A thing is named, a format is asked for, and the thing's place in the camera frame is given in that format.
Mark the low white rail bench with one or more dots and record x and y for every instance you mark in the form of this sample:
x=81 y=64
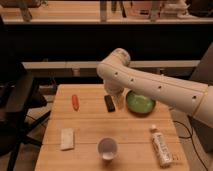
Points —
x=88 y=68

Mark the background wooden shelf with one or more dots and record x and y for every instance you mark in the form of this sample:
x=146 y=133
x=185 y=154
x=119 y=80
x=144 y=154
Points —
x=103 y=12

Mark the green bowl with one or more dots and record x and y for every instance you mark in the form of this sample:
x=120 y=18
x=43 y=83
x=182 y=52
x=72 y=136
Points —
x=139 y=104

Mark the white cup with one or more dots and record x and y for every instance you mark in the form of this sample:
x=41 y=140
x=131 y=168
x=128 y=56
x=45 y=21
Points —
x=107 y=149

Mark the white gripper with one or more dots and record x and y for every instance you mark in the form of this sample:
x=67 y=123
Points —
x=119 y=99

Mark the white sponge cloth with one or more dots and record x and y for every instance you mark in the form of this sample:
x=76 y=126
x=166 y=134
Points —
x=67 y=139

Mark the black office chair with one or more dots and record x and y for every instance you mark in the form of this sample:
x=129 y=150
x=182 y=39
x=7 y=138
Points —
x=19 y=91

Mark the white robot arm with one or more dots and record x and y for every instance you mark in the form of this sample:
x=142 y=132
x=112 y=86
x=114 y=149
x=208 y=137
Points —
x=193 y=98

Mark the black rectangular block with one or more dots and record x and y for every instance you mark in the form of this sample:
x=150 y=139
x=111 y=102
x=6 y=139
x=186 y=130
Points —
x=109 y=103

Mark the grey cabinet right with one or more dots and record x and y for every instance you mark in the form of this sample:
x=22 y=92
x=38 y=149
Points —
x=203 y=122

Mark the white tube bottle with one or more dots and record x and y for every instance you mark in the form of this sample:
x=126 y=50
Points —
x=161 y=148

